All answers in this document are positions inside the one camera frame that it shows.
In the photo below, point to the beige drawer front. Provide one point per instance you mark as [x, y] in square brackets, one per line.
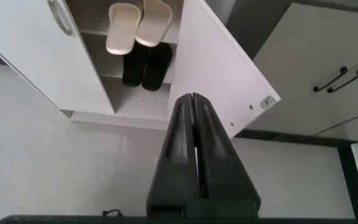
[353, 129]

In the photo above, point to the black slipper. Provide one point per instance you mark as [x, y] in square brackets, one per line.
[156, 67]
[134, 67]

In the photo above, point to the white shoe cabinet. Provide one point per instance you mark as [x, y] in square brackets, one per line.
[135, 102]

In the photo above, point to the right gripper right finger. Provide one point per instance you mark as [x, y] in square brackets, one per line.
[225, 174]

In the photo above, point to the white slipper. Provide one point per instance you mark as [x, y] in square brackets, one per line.
[154, 23]
[122, 28]

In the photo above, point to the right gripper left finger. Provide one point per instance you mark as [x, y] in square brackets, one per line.
[175, 174]

